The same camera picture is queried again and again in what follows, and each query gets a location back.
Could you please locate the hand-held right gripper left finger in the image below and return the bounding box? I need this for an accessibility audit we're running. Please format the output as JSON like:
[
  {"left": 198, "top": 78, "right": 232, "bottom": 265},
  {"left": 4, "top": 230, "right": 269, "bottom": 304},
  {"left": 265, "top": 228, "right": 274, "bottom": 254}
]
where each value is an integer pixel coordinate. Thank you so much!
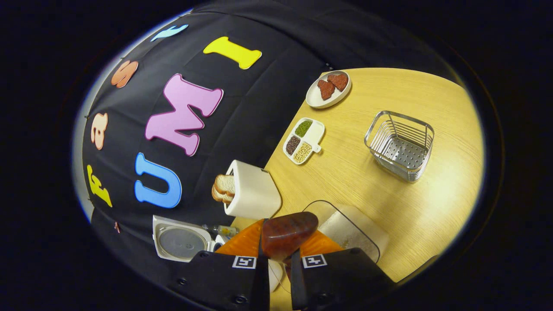
[{"left": 166, "top": 218, "right": 270, "bottom": 311}]

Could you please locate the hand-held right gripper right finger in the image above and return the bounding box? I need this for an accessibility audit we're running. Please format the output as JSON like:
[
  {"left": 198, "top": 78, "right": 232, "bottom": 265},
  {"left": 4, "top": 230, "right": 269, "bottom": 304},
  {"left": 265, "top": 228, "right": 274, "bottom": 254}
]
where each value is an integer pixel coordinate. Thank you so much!
[{"left": 290, "top": 230, "right": 396, "bottom": 311}]

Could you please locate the brown wooden spoon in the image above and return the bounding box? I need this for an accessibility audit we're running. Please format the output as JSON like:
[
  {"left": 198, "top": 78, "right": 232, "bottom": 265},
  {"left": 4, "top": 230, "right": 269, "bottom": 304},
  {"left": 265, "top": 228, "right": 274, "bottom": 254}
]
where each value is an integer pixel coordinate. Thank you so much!
[{"left": 261, "top": 212, "right": 319, "bottom": 280}]

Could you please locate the white rice heap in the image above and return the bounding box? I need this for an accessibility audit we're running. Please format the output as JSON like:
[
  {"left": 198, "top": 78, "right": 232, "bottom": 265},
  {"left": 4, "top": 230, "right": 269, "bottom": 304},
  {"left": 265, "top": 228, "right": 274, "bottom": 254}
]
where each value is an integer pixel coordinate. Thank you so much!
[{"left": 320, "top": 214, "right": 378, "bottom": 260}]

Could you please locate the white rice cooker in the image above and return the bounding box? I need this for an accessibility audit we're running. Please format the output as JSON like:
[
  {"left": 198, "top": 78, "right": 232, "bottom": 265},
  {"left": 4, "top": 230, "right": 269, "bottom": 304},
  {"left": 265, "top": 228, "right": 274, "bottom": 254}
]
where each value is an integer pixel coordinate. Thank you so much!
[{"left": 152, "top": 215, "right": 284, "bottom": 293}]

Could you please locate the clear plastic rice box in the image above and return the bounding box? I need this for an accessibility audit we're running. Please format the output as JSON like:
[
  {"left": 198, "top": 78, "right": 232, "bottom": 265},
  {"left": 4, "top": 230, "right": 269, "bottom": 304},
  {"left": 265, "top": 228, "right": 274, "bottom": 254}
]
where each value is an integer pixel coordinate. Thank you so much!
[{"left": 302, "top": 200, "right": 389, "bottom": 264}]

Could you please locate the metal wire chopstick holder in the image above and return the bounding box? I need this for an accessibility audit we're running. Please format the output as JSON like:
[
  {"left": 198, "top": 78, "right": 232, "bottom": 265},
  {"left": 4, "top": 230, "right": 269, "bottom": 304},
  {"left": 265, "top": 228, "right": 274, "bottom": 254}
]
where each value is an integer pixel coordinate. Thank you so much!
[{"left": 364, "top": 111, "right": 435, "bottom": 183}]

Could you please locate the small clear glass bottle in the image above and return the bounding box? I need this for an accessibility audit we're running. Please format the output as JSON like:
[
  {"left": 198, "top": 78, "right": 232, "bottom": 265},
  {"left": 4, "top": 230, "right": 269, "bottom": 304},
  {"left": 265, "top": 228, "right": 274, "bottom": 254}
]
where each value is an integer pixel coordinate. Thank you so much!
[{"left": 202, "top": 224, "right": 238, "bottom": 237}]

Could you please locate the white toaster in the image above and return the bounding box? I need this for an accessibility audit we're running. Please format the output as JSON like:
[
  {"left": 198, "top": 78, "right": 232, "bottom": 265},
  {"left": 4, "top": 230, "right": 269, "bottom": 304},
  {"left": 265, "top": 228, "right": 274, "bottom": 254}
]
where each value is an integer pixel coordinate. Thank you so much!
[{"left": 223, "top": 160, "right": 282, "bottom": 220}]

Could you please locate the toast bread slice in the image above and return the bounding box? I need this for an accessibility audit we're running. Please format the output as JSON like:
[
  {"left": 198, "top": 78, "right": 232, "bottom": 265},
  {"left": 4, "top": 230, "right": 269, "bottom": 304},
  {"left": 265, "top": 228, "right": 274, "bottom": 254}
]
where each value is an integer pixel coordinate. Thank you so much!
[
  {"left": 211, "top": 186, "right": 234, "bottom": 204},
  {"left": 215, "top": 174, "right": 236, "bottom": 196}
]

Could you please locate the white divided grain dish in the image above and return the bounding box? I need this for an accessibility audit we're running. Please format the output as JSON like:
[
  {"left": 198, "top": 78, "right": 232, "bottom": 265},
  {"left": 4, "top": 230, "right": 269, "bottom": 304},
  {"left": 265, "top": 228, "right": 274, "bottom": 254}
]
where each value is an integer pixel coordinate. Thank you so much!
[{"left": 283, "top": 117, "right": 325, "bottom": 165}]

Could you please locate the white round plate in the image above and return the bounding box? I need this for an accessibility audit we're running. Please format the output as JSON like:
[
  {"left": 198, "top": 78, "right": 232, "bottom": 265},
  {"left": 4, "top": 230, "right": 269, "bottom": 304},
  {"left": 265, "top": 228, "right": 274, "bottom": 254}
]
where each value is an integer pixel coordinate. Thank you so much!
[{"left": 305, "top": 70, "right": 352, "bottom": 109}]

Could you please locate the red meat piece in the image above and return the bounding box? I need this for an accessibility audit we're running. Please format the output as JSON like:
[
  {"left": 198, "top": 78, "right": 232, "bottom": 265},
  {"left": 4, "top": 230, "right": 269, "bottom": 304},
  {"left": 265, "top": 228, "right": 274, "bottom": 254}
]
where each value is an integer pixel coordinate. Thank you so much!
[
  {"left": 318, "top": 79, "right": 336, "bottom": 101},
  {"left": 327, "top": 73, "right": 349, "bottom": 92}
]

